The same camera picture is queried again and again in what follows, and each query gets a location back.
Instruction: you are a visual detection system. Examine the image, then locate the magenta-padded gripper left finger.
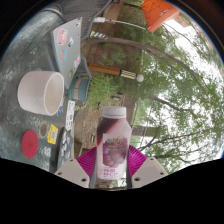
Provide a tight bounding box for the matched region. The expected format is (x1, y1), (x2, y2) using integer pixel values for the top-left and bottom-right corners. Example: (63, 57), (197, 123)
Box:
(54, 147), (101, 190)

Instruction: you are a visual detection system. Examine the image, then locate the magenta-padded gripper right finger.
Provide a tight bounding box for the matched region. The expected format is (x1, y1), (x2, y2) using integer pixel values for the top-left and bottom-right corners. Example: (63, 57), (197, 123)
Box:
(125, 144), (170, 190)

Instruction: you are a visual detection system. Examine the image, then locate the purple juice drink bottle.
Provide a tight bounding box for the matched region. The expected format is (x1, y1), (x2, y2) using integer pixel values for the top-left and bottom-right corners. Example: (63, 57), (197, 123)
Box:
(94, 105), (130, 183)

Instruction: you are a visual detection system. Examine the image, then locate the black sticker-covered tablet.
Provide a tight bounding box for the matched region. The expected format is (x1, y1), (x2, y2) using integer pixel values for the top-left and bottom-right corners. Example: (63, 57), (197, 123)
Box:
(55, 127), (75, 169)

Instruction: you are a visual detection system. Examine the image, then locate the yellow card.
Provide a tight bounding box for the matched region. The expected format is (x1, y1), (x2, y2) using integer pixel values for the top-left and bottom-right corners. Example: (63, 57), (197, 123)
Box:
(46, 123), (59, 145)

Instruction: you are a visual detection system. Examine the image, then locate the flat round red coaster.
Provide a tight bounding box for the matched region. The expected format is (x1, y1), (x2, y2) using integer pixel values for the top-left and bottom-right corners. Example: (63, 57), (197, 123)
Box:
(20, 129), (40, 160)

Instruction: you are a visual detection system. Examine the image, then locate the small tape roll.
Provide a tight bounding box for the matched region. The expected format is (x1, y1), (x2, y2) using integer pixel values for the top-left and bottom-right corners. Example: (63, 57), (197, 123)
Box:
(37, 121), (50, 139)

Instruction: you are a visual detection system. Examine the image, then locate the white printed paper sheet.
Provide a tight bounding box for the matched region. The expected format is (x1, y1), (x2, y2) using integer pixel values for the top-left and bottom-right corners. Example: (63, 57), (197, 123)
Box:
(64, 99), (77, 132)

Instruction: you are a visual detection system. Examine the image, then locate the white ribbed cup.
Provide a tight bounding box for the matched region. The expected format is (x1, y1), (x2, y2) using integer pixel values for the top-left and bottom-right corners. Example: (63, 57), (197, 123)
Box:
(16, 70), (65, 117)

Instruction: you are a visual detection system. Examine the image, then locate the grey sticker-covered laptop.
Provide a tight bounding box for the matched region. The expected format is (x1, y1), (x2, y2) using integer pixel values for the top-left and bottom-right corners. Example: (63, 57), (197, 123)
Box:
(50, 16), (84, 90)

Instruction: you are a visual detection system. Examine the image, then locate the yellow and blue striped barrier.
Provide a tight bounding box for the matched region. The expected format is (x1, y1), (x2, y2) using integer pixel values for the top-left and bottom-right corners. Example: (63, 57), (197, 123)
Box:
(89, 30), (109, 41)

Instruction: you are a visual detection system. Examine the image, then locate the orange canopy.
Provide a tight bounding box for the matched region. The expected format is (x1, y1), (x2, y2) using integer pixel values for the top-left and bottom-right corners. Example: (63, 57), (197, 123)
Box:
(140, 0), (181, 34)

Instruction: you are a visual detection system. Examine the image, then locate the brown globe lamp post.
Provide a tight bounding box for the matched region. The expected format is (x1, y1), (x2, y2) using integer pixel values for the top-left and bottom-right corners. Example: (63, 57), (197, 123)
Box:
(87, 62), (145, 84)

